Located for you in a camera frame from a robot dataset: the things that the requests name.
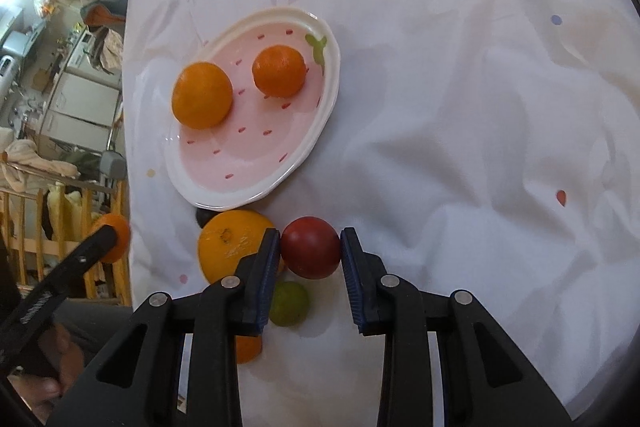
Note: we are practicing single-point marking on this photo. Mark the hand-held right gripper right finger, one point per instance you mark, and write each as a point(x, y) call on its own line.
point(350, 278)

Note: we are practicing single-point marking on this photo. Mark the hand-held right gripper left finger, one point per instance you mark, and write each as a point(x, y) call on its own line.
point(267, 278)

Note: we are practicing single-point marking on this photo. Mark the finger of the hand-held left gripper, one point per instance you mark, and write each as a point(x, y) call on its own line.
point(75, 264)

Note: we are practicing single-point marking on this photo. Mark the small green fruit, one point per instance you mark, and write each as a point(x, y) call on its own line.
point(290, 304)

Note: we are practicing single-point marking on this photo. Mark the small tangerine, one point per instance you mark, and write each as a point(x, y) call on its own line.
point(278, 71)
point(248, 349)
point(121, 246)

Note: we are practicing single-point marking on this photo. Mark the large orange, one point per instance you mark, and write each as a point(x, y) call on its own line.
point(225, 252)
point(202, 95)

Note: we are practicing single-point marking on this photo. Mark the red round fruit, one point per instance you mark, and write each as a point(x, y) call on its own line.
point(310, 248)

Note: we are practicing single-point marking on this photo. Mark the dark round plum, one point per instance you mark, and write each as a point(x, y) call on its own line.
point(202, 218)

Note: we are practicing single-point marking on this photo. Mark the pink strawberry pattern plate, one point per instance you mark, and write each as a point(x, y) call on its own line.
point(260, 142)

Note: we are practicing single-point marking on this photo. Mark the person's left hand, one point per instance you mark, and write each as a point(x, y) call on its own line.
point(67, 357)

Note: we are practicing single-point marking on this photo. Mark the person's grey trouser leg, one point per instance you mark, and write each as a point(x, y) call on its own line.
point(95, 322)

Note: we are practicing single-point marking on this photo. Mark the beige towel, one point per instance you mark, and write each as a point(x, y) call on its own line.
point(35, 159)

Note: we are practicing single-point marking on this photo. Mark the white cabinet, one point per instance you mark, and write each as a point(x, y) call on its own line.
point(85, 102)

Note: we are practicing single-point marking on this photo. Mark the white cartoon printed sheet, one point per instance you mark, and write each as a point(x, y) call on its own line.
point(450, 132)

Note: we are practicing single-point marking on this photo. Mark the wooden crib rail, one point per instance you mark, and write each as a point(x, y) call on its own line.
point(30, 227)

